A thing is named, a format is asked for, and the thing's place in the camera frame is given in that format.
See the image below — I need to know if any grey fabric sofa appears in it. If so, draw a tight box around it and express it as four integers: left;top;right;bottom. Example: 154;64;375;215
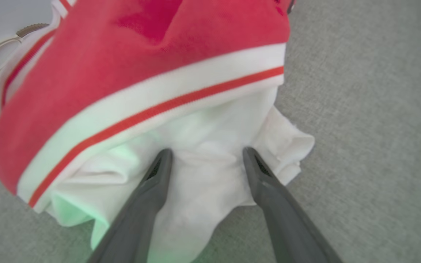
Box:
0;0;421;263

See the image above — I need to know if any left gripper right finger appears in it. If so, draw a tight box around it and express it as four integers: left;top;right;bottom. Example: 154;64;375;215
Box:
242;147;344;263

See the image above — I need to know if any red and white jersey garment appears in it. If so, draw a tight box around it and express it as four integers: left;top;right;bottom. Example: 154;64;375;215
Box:
0;0;315;263

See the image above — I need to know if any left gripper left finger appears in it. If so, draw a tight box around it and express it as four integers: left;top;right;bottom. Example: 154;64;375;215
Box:
86;148;174;263

